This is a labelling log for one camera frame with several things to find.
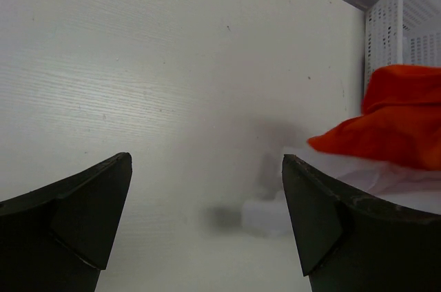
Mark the white t-shirt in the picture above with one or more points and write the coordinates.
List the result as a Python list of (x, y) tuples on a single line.
[(413, 188)]

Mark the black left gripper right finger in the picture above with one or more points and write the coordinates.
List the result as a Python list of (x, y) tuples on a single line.
[(349, 240)]

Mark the white plastic laundry basket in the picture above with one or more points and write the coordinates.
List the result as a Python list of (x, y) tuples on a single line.
[(401, 32)]

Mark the orange t-shirt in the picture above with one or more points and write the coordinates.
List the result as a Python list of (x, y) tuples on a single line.
[(400, 120)]

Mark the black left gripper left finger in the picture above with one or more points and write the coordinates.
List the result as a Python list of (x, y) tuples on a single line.
[(60, 237)]

